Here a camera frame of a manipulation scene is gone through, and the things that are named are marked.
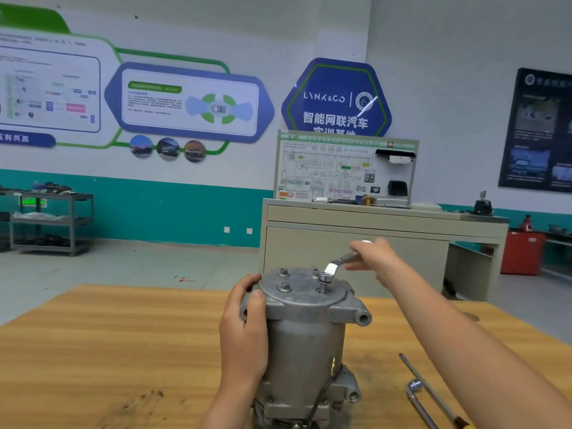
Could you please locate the person's right hand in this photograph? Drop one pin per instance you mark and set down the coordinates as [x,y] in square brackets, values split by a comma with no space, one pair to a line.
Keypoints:
[380,259]

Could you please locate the person's left hand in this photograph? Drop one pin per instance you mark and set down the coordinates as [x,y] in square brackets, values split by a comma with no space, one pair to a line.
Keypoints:
[241,344]

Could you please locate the silver combination wrench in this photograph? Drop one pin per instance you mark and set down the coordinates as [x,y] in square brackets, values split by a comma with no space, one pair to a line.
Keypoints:
[332,266]

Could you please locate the grey metal compressor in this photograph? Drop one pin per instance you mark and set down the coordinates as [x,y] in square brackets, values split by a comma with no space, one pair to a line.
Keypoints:
[299,353]

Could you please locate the person's right forearm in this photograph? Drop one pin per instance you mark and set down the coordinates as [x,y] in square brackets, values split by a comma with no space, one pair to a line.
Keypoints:
[465,344]

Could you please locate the beige workbench cabinet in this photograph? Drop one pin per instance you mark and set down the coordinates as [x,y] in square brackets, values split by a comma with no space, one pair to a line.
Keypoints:
[393,232]

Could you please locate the white wiring display board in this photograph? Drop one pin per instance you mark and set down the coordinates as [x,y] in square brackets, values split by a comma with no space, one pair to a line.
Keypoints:
[326,169]

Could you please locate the small black device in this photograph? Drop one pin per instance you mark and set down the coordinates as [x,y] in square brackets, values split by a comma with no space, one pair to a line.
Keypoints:
[483,206]

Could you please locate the silver L-shaped socket wrench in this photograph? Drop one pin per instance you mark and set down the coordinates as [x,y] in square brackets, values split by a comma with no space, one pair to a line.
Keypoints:
[416,393]

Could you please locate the red cabinet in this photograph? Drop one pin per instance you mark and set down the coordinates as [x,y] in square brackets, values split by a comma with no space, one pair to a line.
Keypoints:
[523,253]

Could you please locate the grey metal shelf cart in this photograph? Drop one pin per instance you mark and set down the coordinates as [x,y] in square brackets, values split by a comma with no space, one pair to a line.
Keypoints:
[49,223]

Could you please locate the blue rounded infographic panel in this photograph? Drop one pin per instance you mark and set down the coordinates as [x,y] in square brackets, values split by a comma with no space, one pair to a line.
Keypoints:
[161,101]

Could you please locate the blue hexagon wall sign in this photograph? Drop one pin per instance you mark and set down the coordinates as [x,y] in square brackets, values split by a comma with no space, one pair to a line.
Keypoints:
[335,89]

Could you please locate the round photo wall decal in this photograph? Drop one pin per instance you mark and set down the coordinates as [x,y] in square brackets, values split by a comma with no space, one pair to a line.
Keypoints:
[195,151]
[169,148]
[141,146]

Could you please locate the dark wall poster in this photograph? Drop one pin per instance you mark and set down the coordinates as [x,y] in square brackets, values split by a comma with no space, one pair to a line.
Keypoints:
[541,129]

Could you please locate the white infographic wall panel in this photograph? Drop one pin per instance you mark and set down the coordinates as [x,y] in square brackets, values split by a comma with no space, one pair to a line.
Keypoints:
[45,85]

